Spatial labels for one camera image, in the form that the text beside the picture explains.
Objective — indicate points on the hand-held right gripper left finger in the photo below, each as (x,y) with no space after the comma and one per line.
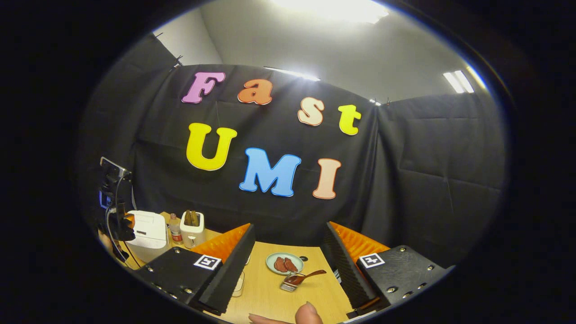
(227,279)

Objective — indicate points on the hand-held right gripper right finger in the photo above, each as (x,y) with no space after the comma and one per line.
(348,274)

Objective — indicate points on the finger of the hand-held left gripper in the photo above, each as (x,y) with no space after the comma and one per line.
(130,220)

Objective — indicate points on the white rice cooker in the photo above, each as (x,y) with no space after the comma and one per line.
(148,234)

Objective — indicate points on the brown wooden spoon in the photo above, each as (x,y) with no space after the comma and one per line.
(299,278)

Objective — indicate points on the white striped tag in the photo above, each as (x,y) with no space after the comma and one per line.
(338,275)

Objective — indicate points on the clear plastic bottle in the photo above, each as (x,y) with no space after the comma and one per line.
(175,231)

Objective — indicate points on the pale green plate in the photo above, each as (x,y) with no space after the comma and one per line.
(271,261)

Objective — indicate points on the red meat slice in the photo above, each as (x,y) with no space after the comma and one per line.
(290,264)
(280,264)

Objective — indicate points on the white toaster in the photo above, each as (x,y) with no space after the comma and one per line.
(192,236)

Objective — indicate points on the brown bread slice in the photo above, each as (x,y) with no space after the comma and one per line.
(195,218)
(188,218)

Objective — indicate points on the black backdrop cloth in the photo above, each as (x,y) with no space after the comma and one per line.
(427,180)

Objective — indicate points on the small ceiling light panel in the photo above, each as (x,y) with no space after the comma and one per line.
(458,82)

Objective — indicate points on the large ceiling light panel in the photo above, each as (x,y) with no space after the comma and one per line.
(335,9)

